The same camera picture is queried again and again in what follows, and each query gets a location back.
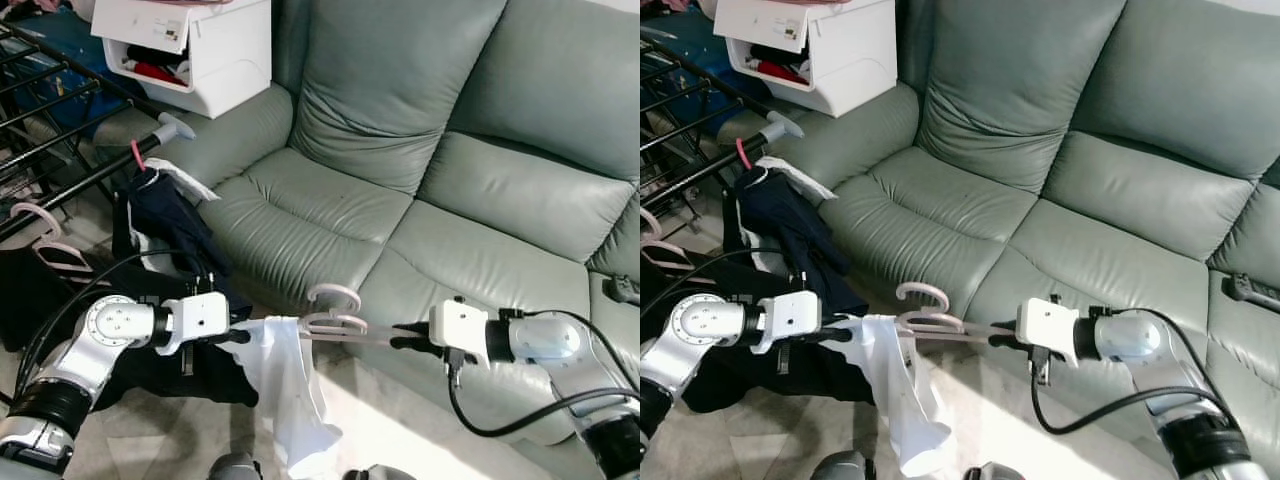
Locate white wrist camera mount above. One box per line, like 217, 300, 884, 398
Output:
155, 290, 231, 356
428, 297, 493, 366
1015, 297, 1081, 366
755, 290, 826, 354

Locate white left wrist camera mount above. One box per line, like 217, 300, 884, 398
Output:
755, 290, 826, 354
155, 290, 231, 356

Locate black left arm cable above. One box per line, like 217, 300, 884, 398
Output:
15, 250, 216, 401
650, 248, 813, 301

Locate navy garment with white trim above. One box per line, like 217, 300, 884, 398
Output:
722, 158, 871, 321
112, 158, 251, 321

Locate red cloth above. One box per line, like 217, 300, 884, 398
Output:
755, 60, 811, 86
135, 62, 188, 87

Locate white storage box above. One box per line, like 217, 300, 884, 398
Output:
90, 0, 273, 121
713, 0, 898, 119

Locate black metal drying rack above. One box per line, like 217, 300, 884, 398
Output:
0, 20, 196, 301
640, 20, 806, 261

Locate black garment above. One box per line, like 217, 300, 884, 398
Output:
640, 260, 871, 413
0, 245, 261, 411

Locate grey green leather sofa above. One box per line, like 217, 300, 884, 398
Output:
720, 0, 1280, 451
95, 0, 641, 446

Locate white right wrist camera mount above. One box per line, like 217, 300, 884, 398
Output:
1015, 297, 1081, 366
428, 297, 493, 366

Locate pink plastic hanger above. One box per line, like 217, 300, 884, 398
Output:
8, 200, 101, 291
298, 283, 401, 349
895, 283, 1001, 346
640, 205, 701, 276

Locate black remote control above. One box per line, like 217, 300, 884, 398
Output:
1225, 270, 1280, 306

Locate blue storage container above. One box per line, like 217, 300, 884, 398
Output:
0, 5, 116, 136
640, 30, 736, 111

